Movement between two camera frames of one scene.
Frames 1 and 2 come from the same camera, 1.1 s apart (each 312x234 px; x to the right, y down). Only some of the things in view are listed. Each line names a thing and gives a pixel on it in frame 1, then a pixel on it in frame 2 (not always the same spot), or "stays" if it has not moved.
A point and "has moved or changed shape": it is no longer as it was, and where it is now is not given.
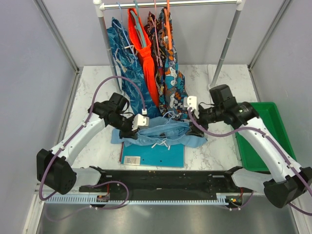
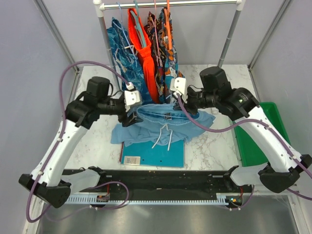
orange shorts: (145, 45) stays
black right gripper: (199, 120) → (188, 107)
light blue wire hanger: (168, 124) → (163, 114)
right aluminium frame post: (269, 32) stays
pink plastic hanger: (156, 29) stays
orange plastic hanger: (167, 23) stays
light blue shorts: (162, 131) has moved or changed shape
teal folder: (158, 154) stays
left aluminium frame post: (42, 9) stays
